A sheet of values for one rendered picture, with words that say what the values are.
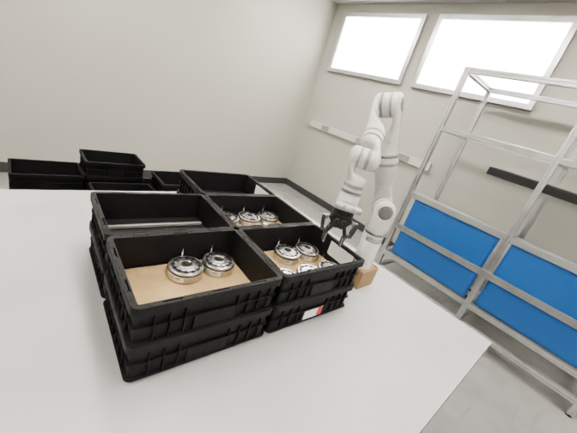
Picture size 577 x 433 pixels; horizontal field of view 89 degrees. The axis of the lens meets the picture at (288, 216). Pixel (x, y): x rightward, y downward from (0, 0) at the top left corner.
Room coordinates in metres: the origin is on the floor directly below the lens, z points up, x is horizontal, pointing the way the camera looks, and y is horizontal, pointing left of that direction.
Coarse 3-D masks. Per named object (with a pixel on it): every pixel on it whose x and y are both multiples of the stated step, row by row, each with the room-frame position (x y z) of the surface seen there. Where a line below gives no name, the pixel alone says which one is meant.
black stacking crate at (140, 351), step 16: (112, 304) 0.56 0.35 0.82; (112, 320) 0.59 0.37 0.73; (240, 320) 0.65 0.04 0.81; (256, 320) 0.70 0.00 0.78; (112, 336) 0.56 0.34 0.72; (176, 336) 0.52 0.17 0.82; (192, 336) 0.55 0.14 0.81; (208, 336) 0.60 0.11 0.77; (224, 336) 0.63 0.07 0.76; (240, 336) 0.67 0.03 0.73; (256, 336) 0.71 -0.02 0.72; (128, 352) 0.46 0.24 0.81; (144, 352) 0.47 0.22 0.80; (160, 352) 0.51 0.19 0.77; (176, 352) 0.53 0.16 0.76; (192, 352) 0.56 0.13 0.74; (208, 352) 0.60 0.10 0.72; (128, 368) 0.47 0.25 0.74; (144, 368) 0.49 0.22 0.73; (160, 368) 0.51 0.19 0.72
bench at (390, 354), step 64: (0, 192) 1.06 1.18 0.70; (64, 192) 1.22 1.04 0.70; (0, 256) 0.72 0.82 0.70; (64, 256) 0.81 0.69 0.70; (0, 320) 0.52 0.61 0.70; (64, 320) 0.57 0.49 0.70; (320, 320) 0.89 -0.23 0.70; (384, 320) 1.01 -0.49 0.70; (448, 320) 1.15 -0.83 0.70; (0, 384) 0.39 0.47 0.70; (64, 384) 0.42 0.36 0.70; (128, 384) 0.46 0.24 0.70; (192, 384) 0.51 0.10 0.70; (256, 384) 0.56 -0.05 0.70; (320, 384) 0.62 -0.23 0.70; (384, 384) 0.69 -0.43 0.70; (448, 384) 0.77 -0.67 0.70
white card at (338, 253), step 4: (332, 244) 1.11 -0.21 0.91; (336, 244) 1.10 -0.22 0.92; (332, 248) 1.11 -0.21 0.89; (336, 248) 1.09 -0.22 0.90; (340, 248) 1.08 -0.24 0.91; (328, 252) 1.12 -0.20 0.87; (332, 252) 1.10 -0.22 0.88; (336, 252) 1.09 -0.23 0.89; (340, 252) 1.08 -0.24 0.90; (344, 252) 1.06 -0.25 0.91; (332, 256) 1.10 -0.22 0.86; (336, 256) 1.08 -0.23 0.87; (340, 256) 1.07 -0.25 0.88; (344, 256) 1.06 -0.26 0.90; (348, 256) 1.05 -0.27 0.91; (352, 256) 1.04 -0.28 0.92; (340, 260) 1.07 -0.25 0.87; (344, 260) 1.05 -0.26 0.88; (348, 260) 1.04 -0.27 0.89; (352, 260) 1.03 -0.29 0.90
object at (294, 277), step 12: (240, 228) 0.95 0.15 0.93; (252, 228) 0.98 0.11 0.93; (264, 228) 1.02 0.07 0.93; (276, 228) 1.05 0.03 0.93; (336, 240) 1.11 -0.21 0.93; (348, 264) 0.94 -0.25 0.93; (360, 264) 0.98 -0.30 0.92; (288, 276) 0.75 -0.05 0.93; (300, 276) 0.77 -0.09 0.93; (312, 276) 0.81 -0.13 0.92
